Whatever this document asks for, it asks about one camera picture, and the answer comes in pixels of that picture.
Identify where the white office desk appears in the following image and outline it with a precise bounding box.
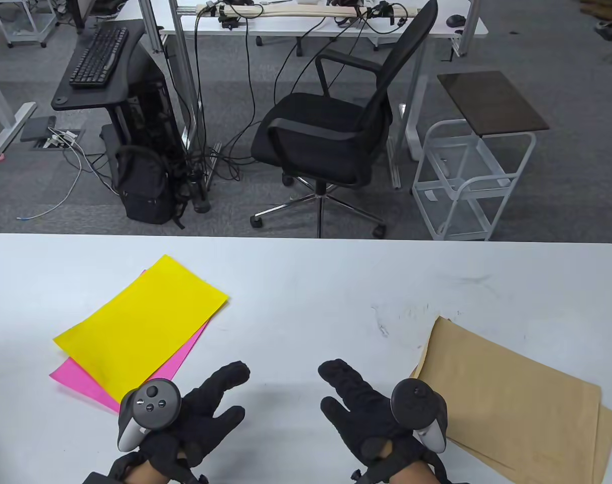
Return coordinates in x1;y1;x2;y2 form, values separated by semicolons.
157;0;489;190

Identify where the dark grey floor plate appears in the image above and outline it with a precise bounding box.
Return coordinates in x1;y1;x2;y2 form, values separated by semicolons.
20;116;57;143

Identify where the person's left hand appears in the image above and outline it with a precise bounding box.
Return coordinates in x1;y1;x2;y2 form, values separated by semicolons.
109;360;251;484

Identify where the person's right forearm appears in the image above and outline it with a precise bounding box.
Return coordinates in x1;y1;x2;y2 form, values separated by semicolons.
387;461;438;484

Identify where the white metal trolley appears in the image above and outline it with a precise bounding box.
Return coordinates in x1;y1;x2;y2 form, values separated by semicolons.
0;0;59;49

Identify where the aluminium frame post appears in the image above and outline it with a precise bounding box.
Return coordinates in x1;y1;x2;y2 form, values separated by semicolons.
456;0;483;56
139;0;163;53
167;0;206;149

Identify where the black backpack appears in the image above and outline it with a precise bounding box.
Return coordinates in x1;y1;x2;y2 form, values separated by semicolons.
113;145;186;230

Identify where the black side desk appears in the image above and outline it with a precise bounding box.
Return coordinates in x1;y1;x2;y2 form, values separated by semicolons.
51;19;150;152

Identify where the black clamp device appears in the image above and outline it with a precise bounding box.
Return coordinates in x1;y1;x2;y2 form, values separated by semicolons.
216;4;242;30

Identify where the black keyboard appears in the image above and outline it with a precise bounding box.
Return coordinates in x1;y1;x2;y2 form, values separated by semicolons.
68;26;129;89

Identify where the person's left forearm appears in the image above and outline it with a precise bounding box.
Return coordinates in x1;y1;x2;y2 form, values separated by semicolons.
127;461;165;484

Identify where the black computer tower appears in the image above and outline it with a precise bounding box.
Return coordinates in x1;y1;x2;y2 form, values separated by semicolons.
126;46;187;167

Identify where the person's right hand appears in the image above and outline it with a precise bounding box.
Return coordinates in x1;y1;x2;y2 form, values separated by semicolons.
318;359;448;474

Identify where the pink paper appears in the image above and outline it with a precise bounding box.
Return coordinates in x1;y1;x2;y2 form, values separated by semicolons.
49;270;211;414

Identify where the white cart with brown top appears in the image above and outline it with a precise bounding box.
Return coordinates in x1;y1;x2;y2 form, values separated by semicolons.
412;71;550;241

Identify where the black cable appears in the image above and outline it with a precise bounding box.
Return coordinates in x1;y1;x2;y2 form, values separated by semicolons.
273;18;370;109
191;9;210;169
219;18;259;182

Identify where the black office chair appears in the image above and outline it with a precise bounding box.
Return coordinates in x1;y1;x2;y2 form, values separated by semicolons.
250;0;439;239

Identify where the floor socket box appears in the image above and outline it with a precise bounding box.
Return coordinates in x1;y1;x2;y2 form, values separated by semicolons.
30;129;85;152

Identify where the white desk leg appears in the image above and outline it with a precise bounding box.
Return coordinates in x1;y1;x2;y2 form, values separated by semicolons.
0;66;37;161

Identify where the brown A4 envelope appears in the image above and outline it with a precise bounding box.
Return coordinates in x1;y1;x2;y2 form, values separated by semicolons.
417;317;603;484
410;328;612;484

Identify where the yellow paper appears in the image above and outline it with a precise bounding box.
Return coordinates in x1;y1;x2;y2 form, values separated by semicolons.
53;255;229;404

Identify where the white floor cable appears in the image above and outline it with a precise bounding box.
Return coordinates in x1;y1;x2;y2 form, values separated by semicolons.
16;146;85;221

